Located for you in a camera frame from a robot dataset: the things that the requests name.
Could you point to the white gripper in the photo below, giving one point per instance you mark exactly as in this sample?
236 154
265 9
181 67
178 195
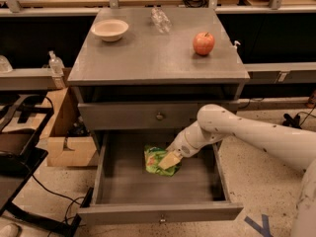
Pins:
180 146

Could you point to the green rice chip bag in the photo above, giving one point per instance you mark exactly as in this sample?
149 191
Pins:
153 156

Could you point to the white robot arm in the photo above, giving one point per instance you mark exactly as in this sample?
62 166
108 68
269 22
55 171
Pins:
295 147

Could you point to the closed grey top drawer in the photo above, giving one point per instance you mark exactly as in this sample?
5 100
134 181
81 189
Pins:
139 115

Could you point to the open grey middle drawer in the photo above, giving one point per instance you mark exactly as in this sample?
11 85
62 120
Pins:
125 192

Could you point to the grey drawer cabinet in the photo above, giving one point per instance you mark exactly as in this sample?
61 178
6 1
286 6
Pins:
148 66

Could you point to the cardboard box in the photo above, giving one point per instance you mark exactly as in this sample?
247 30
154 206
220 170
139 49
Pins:
64 149

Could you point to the blue tape floor mark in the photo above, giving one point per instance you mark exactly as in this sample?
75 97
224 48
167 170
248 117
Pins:
263 229

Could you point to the red apple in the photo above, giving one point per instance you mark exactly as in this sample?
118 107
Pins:
203 43

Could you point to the small white pump bottle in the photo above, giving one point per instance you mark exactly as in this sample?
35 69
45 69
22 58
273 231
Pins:
236 44

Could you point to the clear plastic water bottle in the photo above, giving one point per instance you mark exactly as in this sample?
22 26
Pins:
160 20

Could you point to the white ceramic bowl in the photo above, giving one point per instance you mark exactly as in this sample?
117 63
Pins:
110 30

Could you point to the clear pump dispenser bottle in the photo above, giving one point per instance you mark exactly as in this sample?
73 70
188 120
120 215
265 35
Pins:
55 63

